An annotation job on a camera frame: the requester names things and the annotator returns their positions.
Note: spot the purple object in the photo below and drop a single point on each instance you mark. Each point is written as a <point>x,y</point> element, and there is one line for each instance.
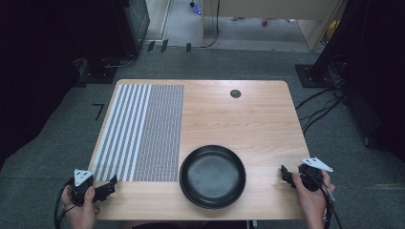
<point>197,9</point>

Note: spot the black stand base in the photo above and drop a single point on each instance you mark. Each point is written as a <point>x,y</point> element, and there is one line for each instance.
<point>98,71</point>

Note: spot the black round plate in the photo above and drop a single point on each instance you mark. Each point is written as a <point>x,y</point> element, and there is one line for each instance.
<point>212,176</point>

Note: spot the yellow object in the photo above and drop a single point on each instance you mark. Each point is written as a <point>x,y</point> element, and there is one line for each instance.
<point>332,31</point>

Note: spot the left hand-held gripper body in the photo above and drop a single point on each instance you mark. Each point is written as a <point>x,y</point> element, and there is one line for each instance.
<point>82,186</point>

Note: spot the small red object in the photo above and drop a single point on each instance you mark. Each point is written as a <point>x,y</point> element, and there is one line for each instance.
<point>265,22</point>

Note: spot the grey striped placemat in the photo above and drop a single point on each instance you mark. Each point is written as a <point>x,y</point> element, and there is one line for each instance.
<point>143,133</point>

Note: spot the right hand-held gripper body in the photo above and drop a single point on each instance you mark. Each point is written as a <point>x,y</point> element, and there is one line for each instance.
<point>312,176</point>

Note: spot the person's right hand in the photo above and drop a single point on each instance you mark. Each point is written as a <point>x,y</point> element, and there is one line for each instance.
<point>313,200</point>

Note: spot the person's left hand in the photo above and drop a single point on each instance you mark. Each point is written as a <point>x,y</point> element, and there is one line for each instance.
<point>79,213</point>

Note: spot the black stand base plate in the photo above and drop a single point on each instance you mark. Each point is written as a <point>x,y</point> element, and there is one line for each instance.
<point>310,76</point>

